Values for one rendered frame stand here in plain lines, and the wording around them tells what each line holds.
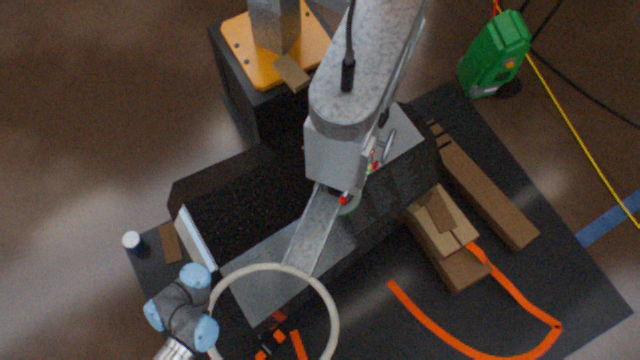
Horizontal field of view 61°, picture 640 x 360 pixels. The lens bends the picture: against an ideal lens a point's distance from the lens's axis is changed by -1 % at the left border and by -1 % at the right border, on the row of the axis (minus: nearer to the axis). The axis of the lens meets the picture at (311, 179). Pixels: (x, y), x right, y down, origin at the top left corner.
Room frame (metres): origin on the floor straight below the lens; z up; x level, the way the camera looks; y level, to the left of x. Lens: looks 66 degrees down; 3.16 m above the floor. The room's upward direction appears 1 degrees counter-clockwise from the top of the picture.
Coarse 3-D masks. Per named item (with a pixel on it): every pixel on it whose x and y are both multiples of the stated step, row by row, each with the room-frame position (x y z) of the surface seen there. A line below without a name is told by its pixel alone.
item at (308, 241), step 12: (324, 192) 0.86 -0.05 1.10; (312, 204) 0.80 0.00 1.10; (324, 204) 0.80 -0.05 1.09; (336, 204) 0.80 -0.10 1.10; (312, 216) 0.75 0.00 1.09; (324, 216) 0.75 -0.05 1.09; (336, 216) 0.75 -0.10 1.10; (300, 228) 0.70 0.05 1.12; (312, 228) 0.70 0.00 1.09; (324, 228) 0.70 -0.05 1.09; (300, 240) 0.66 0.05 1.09; (312, 240) 0.66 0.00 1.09; (324, 240) 0.64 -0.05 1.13; (288, 252) 0.60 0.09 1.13; (300, 252) 0.61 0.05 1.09; (312, 252) 0.61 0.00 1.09; (288, 264) 0.56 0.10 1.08; (300, 264) 0.56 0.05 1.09; (312, 264) 0.55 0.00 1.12
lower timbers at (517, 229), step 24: (432, 120) 1.74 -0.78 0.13; (456, 144) 1.56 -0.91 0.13; (456, 168) 1.40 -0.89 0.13; (480, 192) 1.24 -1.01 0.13; (480, 216) 1.12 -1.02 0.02; (504, 216) 1.08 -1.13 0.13; (504, 240) 0.96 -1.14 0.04; (528, 240) 0.93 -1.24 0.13; (432, 264) 0.83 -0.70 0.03; (456, 264) 0.79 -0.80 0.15; (480, 264) 0.79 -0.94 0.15; (456, 288) 0.66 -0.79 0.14
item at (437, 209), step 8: (432, 200) 1.14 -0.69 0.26; (440, 200) 1.14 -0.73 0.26; (432, 208) 1.09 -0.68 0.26; (440, 208) 1.09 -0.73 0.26; (432, 216) 1.04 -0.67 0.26; (440, 216) 1.04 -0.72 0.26; (448, 216) 1.04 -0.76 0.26; (440, 224) 0.99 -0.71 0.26; (448, 224) 0.99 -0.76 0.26; (440, 232) 0.95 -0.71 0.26
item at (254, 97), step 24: (216, 24) 2.03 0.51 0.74; (216, 48) 1.91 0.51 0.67; (240, 72) 1.70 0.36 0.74; (312, 72) 1.69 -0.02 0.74; (240, 96) 1.70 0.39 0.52; (264, 96) 1.55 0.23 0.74; (288, 96) 1.58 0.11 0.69; (240, 120) 1.80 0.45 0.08; (264, 120) 1.51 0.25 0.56; (288, 120) 1.58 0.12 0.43
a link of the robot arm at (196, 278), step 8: (192, 264) 0.44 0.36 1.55; (200, 264) 0.44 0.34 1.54; (184, 272) 0.41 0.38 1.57; (192, 272) 0.41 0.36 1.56; (200, 272) 0.42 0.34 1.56; (208, 272) 0.42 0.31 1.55; (176, 280) 0.39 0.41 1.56; (184, 280) 0.39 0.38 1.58; (192, 280) 0.39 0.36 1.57; (200, 280) 0.39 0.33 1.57; (208, 280) 0.39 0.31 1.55; (192, 288) 0.37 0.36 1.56; (200, 288) 0.37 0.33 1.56; (208, 288) 0.38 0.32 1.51; (192, 296) 0.34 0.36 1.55; (200, 296) 0.35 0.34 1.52; (208, 296) 0.36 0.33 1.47; (200, 304) 0.34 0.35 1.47
